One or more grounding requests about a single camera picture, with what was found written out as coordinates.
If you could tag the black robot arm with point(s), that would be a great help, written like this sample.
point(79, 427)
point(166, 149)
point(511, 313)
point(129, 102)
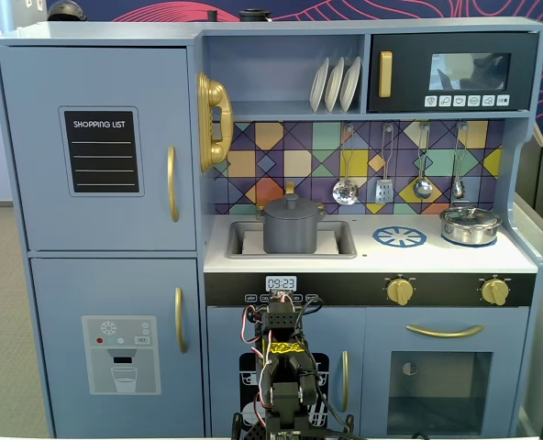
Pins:
point(285, 366)

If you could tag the stainless steel pot lid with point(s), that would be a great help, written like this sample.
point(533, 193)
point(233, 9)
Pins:
point(464, 215)

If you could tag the gray plastic pot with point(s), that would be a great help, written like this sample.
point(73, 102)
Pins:
point(290, 234)

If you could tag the gold toy faucet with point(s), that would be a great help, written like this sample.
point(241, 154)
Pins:
point(290, 187)

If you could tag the gray sink basin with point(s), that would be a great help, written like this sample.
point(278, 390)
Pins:
point(235, 238)

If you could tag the digital clock display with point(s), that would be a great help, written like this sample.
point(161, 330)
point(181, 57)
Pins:
point(280, 283)

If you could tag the steel slotted skimmer spoon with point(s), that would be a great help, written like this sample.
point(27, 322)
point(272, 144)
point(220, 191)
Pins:
point(345, 192)

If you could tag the steel slotted spatula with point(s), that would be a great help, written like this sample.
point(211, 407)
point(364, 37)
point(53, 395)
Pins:
point(384, 191)

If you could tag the blue dishwasher door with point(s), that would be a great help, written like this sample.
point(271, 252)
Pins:
point(225, 330)

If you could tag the blue wooden toy kitchen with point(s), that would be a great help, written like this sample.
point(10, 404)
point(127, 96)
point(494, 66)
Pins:
point(391, 262)

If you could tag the gold toy telephone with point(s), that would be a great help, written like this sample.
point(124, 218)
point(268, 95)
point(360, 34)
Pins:
point(216, 96)

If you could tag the white toy plate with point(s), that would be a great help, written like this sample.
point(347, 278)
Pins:
point(334, 84)
point(350, 82)
point(317, 89)

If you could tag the gold stove knob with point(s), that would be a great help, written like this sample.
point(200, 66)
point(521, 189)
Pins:
point(495, 292)
point(400, 291)

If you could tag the steel ladle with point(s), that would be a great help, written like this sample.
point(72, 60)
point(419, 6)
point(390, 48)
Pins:
point(423, 188)

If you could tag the blue oven door with window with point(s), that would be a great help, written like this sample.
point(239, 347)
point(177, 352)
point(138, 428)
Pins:
point(377, 339)

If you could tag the shopping list chalkboard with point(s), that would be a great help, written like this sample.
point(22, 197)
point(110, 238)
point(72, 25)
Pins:
point(102, 137)

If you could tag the small steel spoon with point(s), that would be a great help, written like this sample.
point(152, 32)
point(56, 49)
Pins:
point(458, 188)

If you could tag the small stainless steel pot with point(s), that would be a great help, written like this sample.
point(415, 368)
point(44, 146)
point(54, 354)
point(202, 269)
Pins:
point(468, 234)

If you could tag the black toy microwave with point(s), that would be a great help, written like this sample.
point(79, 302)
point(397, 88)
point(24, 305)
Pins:
point(409, 69)

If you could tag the black cylindrical object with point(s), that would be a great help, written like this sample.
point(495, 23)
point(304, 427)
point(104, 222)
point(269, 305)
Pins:
point(254, 16)

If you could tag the small black cap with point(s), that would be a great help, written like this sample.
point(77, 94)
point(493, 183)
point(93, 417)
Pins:
point(212, 16)

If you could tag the blue freezer door with dispenser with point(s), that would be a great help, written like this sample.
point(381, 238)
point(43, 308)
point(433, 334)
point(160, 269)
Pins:
point(60, 321)

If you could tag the blue fridge door with chalkboard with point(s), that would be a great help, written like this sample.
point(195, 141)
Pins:
point(33, 183)

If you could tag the black helmet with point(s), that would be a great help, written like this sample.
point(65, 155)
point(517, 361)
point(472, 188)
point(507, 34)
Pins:
point(67, 11)

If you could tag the small camera circuit board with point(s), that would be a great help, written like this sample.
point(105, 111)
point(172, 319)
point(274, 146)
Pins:
point(281, 294)

